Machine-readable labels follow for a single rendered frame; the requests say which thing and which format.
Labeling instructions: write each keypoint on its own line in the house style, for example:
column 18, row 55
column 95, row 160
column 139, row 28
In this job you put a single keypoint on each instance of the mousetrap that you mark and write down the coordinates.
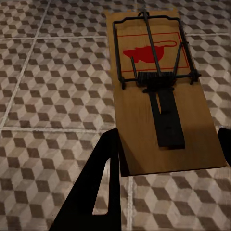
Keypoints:
column 162, row 116

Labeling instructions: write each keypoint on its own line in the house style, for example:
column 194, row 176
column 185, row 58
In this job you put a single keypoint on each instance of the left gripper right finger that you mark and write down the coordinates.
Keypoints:
column 224, row 136

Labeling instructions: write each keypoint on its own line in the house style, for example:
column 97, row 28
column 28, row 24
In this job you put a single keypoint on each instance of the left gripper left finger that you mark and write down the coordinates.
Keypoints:
column 76, row 212

